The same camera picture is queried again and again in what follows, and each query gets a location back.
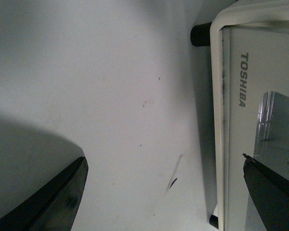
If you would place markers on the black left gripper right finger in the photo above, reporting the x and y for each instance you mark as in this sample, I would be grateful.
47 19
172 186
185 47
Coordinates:
269 192

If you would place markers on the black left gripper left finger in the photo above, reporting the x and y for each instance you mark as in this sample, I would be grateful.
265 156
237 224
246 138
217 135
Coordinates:
54 206

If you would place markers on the white oven door with window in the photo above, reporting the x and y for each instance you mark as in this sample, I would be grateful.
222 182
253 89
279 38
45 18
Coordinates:
256 114

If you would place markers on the white Toshiba toaster oven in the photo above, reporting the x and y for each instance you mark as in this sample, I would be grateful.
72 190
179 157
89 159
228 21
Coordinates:
258 13

